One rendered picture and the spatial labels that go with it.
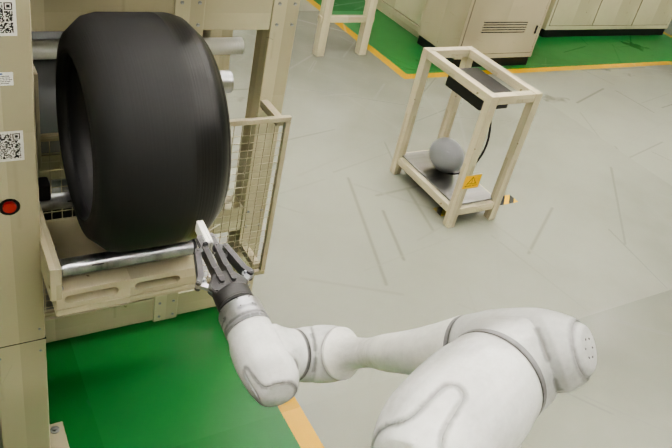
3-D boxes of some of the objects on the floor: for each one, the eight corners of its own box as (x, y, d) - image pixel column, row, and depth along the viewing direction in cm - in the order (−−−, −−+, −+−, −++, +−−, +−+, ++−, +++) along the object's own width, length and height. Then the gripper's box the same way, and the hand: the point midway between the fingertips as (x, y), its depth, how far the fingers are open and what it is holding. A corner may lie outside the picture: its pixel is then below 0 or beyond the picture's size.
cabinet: (451, 69, 584) (498, -86, 517) (414, 42, 622) (454, -105, 555) (528, 65, 629) (581, -77, 562) (489, 40, 667) (534, -96, 600)
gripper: (271, 289, 138) (229, 208, 153) (209, 302, 132) (171, 216, 146) (264, 313, 143) (224, 232, 157) (204, 326, 137) (167, 241, 151)
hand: (204, 236), depth 150 cm, fingers closed
